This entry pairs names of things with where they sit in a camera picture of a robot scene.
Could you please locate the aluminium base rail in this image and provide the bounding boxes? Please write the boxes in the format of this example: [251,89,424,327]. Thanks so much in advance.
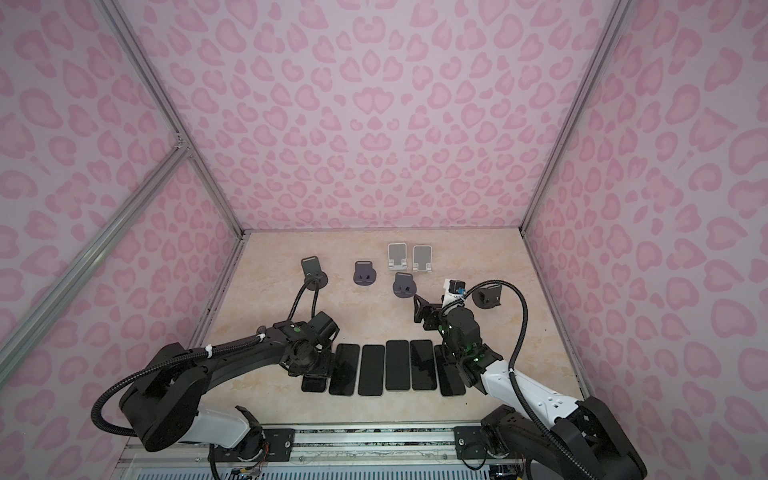
[111,421,558,479]

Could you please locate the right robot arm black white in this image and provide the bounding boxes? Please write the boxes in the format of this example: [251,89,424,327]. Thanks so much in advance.
[413,295,647,479]

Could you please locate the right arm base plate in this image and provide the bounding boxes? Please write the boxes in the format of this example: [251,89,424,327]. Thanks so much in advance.
[453,426,489,461]

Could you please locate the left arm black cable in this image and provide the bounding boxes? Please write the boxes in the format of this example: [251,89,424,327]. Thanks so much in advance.
[89,278,320,438]

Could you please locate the white folding stand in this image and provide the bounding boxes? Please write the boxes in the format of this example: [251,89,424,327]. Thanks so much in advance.
[412,245,433,272]
[387,242,408,271]

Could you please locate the left corner aluminium post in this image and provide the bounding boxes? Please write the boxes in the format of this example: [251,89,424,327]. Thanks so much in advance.
[94,0,245,238]

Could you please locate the black phone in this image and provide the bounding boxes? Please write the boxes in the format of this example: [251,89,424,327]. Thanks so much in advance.
[434,345,466,397]
[385,340,411,391]
[409,340,438,391]

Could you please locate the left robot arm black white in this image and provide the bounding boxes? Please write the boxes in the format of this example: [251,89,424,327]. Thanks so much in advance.
[119,312,339,461]

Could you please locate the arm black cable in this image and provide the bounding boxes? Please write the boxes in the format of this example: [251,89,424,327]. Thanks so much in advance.
[440,279,595,480]
[89,278,320,438]

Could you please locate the purple phone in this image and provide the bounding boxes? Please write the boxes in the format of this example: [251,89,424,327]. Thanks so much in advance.
[301,376,328,393]

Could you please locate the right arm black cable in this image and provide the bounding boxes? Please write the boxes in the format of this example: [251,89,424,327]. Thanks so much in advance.
[440,279,595,480]

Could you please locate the left aluminium frame diagonal bar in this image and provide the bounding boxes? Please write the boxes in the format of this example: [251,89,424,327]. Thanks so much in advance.
[1,142,189,385]

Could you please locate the blue phone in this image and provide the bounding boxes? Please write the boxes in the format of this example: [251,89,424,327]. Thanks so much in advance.
[328,343,361,396]

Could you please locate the corner aluminium post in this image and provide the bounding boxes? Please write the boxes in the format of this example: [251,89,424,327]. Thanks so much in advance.
[94,0,245,238]
[519,0,636,238]

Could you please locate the dark round stand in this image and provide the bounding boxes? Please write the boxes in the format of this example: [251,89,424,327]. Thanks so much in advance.
[300,256,328,292]
[353,260,377,286]
[392,271,417,299]

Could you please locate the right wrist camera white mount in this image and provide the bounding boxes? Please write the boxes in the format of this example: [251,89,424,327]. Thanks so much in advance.
[442,279,466,306]

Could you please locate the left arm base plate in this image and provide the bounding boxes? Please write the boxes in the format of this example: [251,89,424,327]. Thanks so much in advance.
[208,428,295,463]

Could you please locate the right corner aluminium post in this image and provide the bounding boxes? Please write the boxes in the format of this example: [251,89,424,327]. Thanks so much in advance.
[519,0,636,238]

